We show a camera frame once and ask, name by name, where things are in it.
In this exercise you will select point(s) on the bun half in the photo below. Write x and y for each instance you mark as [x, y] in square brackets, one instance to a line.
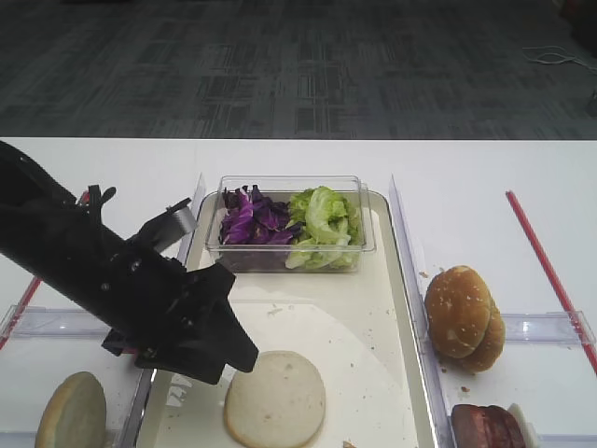
[75, 415]
[280, 403]

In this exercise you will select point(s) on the clear plastic container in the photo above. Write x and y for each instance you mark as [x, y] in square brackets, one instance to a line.
[280, 188]

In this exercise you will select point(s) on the white stopper by patties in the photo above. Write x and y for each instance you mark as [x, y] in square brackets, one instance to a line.
[527, 430]

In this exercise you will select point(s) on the left red tape strip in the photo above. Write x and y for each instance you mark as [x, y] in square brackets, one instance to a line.
[14, 316]

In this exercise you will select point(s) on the left upper clear cross divider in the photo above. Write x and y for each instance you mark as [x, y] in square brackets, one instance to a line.
[38, 322]

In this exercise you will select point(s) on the clear cross divider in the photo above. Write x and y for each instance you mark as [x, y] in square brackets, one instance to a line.
[567, 328]
[38, 322]

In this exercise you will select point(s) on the right upper clear cross divider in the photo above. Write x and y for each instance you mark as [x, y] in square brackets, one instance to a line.
[567, 328]

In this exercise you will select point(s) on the red tape strip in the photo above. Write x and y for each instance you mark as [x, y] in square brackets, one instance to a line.
[14, 316]
[554, 280]

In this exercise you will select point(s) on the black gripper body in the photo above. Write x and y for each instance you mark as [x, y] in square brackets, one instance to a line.
[171, 318]

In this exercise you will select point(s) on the right long clear divider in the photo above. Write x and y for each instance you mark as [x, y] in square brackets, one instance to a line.
[439, 417]

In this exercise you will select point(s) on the green lettuce leaves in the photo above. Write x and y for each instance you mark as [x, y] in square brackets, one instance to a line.
[329, 225]

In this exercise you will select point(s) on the rear sesame bun top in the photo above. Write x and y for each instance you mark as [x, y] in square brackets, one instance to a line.
[491, 346]

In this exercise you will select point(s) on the rear meat patty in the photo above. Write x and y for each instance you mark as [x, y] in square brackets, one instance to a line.
[502, 429]

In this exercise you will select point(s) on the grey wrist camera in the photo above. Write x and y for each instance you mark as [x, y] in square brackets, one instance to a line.
[167, 228]

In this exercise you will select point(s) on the right red tape strip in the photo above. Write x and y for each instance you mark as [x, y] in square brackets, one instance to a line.
[554, 280]

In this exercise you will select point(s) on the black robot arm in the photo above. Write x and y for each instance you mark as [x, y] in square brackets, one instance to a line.
[42, 227]

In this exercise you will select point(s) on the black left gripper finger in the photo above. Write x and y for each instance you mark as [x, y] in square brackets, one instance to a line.
[237, 348]

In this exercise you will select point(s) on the purple cabbage leaves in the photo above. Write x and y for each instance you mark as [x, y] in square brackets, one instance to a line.
[251, 219]

